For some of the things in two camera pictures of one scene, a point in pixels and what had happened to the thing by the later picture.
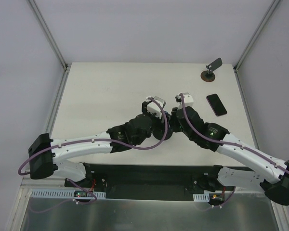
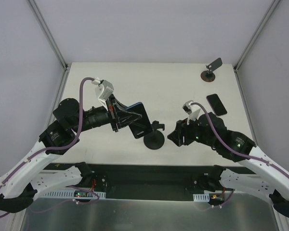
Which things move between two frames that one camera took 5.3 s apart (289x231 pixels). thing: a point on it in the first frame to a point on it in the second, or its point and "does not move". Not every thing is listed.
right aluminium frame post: x=242 y=57 does not move
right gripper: x=174 y=115 to x=183 y=134
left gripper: x=157 y=122 to x=113 y=115
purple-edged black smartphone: x=216 y=105 does not move
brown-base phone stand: x=209 y=75 does not move
